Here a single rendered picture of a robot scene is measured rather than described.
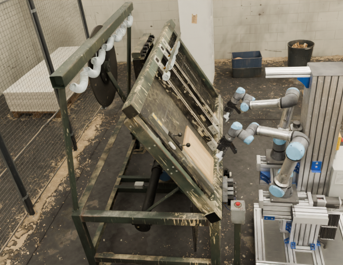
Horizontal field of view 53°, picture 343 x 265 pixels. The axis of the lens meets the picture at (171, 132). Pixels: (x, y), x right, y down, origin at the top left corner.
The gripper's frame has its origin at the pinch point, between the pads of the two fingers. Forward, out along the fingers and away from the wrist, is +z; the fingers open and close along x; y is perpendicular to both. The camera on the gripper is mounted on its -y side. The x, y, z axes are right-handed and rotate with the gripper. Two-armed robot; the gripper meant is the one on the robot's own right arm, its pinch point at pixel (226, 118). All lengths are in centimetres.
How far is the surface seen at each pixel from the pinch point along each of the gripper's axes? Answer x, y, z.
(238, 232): 82, -45, 56
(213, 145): -3.0, -4.0, 38.5
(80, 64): 57, 137, -23
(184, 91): -33, 47, 9
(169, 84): -1, 65, -7
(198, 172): 61, 11, 28
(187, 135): 28.1, 30.9, 18.3
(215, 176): 40, -11, 41
